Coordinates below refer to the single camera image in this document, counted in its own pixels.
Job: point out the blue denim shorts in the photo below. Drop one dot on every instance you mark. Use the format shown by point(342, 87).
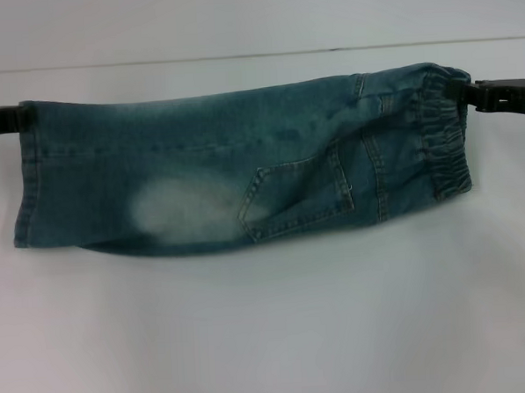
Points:
point(199, 164)

